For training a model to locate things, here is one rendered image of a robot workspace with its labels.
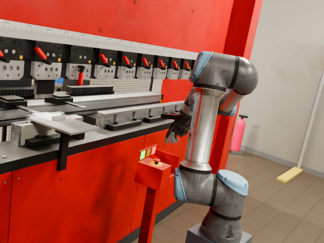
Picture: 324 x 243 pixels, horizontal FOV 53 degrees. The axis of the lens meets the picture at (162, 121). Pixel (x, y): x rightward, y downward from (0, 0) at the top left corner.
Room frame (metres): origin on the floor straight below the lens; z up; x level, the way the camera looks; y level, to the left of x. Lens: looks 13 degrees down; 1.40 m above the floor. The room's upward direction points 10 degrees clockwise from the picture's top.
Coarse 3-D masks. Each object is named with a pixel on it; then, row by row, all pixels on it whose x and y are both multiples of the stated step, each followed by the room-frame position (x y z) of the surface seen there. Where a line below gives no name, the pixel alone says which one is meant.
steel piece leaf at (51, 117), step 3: (42, 114) 1.47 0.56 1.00; (45, 114) 1.48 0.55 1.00; (48, 114) 1.49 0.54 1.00; (51, 114) 1.50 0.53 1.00; (66, 114) 1.47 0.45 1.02; (42, 117) 1.42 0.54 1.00; (45, 117) 1.43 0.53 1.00; (48, 117) 1.44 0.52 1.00; (51, 117) 1.45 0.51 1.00; (54, 117) 1.41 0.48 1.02; (57, 117) 1.43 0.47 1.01; (60, 117) 1.44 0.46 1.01; (63, 117) 1.46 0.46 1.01; (51, 120) 1.40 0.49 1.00; (54, 120) 1.41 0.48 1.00
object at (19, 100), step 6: (0, 96) 1.55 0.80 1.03; (6, 96) 1.57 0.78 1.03; (12, 96) 1.59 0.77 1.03; (18, 96) 1.62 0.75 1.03; (0, 102) 1.52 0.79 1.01; (6, 102) 1.51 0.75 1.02; (12, 102) 1.53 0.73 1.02; (18, 102) 1.56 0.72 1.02; (24, 102) 1.59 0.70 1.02; (6, 108) 1.50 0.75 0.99; (12, 108) 1.53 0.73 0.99; (18, 108) 1.56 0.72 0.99; (24, 108) 1.51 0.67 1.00; (30, 108) 1.53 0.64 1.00
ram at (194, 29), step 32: (0, 0) 1.23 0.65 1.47; (32, 0) 1.35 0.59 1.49; (64, 0) 1.49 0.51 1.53; (96, 0) 1.67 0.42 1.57; (128, 0) 1.89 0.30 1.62; (160, 0) 2.18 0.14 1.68; (192, 0) 2.58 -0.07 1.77; (224, 0) 3.13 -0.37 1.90; (0, 32) 1.23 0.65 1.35; (96, 32) 1.69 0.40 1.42; (128, 32) 1.93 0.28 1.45; (160, 32) 2.23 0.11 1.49; (192, 32) 2.66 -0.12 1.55; (224, 32) 3.28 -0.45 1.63
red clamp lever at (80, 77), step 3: (78, 66) 1.59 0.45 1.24; (81, 66) 1.57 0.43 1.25; (84, 66) 1.58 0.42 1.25; (81, 69) 1.57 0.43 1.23; (81, 72) 1.57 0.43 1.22; (81, 75) 1.57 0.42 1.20; (78, 78) 1.58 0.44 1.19; (81, 78) 1.57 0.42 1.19; (78, 81) 1.58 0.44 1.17; (81, 81) 1.57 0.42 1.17; (81, 84) 1.58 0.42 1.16
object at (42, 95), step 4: (36, 80) 1.43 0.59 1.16; (40, 80) 1.44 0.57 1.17; (44, 80) 1.46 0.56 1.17; (48, 80) 1.48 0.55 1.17; (52, 80) 1.50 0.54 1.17; (36, 84) 1.43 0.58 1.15; (40, 84) 1.45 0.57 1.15; (44, 84) 1.47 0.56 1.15; (48, 84) 1.48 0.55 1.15; (52, 84) 1.50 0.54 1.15; (36, 88) 1.43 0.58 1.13; (40, 88) 1.45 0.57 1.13; (44, 88) 1.47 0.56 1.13; (48, 88) 1.49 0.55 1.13; (52, 88) 1.51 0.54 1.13; (36, 92) 1.43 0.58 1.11; (40, 92) 1.45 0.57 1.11; (44, 92) 1.47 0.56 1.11; (48, 92) 1.49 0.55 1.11; (52, 92) 1.51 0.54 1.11; (36, 96) 1.44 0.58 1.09; (40, 96) 1.46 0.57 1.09; (44, 96) 1.48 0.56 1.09; (48, 96) 1.50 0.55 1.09
